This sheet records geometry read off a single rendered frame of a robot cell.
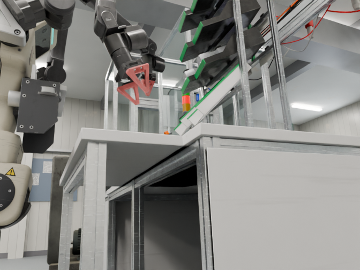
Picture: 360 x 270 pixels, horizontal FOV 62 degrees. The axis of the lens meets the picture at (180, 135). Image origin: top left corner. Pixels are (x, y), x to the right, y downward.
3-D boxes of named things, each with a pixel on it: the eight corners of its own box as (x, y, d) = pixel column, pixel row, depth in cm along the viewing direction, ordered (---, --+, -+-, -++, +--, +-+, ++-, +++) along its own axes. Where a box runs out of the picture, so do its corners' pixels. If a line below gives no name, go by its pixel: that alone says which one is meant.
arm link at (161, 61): (141, 44, 154) (150, 42, 147) (159, 51, 161) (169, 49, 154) (137, 67, 154) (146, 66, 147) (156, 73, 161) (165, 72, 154)
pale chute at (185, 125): (187, 127, 118) (179, 119, 118) (180, 136, 130) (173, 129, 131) (231, 83, 128) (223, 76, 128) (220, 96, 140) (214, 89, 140)
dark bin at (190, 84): (189, 81, 124) (181, 66, 126) (182, 94, 137) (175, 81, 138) (244, 60, 133) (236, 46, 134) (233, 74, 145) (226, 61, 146)
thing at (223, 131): (200, 134, 71) (200, 122, 72) (106, 195, 205) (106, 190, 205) (517, 157, 122) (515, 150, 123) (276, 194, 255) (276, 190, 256)
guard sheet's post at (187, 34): (193, 161, 171) (185, 12, 199) (190, 162, 174) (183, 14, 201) (197, 162, 172) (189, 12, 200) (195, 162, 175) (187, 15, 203)
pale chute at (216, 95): (204, 114, 105) (195, 106, 105) (195, 126, 117) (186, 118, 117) (252, 67, 114) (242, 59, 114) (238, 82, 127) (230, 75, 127)
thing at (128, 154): (81, 139, 71) (81, 127, 71) (59, 186, 149) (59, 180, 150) (305, 154, 99) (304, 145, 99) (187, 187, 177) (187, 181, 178)
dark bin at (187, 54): (187, 47, 129) (179, 33, 130) (181, 62, 141) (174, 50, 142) (241, 28, 137) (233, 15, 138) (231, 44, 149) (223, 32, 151)
